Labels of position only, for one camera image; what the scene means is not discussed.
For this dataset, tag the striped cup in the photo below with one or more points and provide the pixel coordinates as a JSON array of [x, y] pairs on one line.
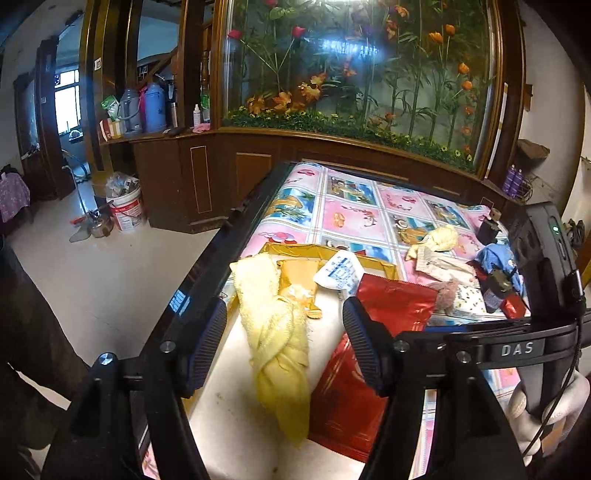
[[113, 129]]

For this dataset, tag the window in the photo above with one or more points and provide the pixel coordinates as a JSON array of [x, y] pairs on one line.
[[67, 106]]

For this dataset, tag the black framed table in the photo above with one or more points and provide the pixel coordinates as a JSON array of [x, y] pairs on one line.
[[240, 221]]

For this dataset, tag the pink fuzzy toy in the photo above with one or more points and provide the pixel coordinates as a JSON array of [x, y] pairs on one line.
[[443, 295]]

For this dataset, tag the white packet with blue print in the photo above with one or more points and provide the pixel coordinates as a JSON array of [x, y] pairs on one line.
[[337, 277]]

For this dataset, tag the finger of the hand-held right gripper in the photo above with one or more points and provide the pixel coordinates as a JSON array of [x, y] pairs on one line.
[[517, 348]]

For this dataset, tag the printed pink tablecloth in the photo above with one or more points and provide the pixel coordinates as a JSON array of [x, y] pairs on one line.
[[351, 217]]

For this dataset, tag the green bag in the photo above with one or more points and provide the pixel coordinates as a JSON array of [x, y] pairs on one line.
[[111, 108]]

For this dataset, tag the dark jar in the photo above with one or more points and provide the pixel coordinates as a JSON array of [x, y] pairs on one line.
[[498, 281]]

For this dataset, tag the cream cloth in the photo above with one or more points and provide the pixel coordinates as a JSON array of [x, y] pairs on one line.
[[441, 237]]

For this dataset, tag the brown wall shelf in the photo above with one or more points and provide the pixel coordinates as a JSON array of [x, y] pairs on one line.
[[533, 148]]

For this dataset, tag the person's dark clothing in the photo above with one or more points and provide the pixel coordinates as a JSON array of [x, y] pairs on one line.
[[27, 346]]

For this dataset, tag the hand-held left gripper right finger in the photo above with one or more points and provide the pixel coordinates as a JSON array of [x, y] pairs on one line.
[[364, 341]]

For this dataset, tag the small dark bottle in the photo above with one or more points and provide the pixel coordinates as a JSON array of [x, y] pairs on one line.
[[489, 230]]

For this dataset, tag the dark hanging object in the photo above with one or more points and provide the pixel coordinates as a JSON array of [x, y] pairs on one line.
[[575, 230]]

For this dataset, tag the small white bottle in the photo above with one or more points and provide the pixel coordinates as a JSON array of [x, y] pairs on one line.
[[197, 115]]

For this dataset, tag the green bottle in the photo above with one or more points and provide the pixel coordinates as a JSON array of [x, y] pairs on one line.
[[205, 106]]

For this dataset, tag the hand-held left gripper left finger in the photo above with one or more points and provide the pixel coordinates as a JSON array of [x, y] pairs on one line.
[[207, 341]]

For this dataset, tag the wooden door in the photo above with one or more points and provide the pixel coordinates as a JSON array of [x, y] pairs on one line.
[[46, 152]]

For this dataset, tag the person's right hand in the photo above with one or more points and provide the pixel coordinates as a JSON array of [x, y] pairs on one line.
[[524, 417]]

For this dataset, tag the pink rag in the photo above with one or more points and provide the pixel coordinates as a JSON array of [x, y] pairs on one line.
[[201, 128]]

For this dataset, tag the wooden cabinet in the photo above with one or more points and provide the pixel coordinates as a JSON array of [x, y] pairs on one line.
[[207, 184]]

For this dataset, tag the blue cloth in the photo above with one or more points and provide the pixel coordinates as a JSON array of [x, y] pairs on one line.
[[496, 256]]

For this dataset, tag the silver bottle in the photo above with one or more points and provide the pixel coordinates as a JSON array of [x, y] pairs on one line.
[[173, 115]]

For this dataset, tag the red box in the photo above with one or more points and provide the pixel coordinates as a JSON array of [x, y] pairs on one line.
[[512, 309]]

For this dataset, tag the orange packet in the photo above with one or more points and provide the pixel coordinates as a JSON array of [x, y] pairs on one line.
[[295, 277]]

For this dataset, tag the yellow towel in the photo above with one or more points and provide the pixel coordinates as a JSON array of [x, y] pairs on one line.
[[277, 350]]

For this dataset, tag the blue thermos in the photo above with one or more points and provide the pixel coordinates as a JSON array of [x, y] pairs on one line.
[[153, 108]]

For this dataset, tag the metal kettle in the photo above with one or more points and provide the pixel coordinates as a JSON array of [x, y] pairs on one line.
[[101, 225]]

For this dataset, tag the gold rimmed tray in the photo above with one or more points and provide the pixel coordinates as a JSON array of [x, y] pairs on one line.
[[295, 251]]

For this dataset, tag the grey thermos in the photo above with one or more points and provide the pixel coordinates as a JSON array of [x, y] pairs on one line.
[[129, 113]]

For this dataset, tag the white plastic bucket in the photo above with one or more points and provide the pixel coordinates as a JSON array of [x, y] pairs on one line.
[[127, 210]]

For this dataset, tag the purple floral cloth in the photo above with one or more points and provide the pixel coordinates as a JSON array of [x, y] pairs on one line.
[[14, 198]]

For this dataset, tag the artificial flower display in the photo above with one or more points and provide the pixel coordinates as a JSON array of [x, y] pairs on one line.
[[369, 92]]

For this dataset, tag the white packet with green print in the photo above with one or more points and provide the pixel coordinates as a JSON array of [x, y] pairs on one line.
[[468, 300]]

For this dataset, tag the red foil bag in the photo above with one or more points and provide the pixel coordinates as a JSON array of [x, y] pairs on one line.
[[351, 415]]

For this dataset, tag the white packet with red print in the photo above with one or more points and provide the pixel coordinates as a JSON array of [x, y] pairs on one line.
[[443, 267]]

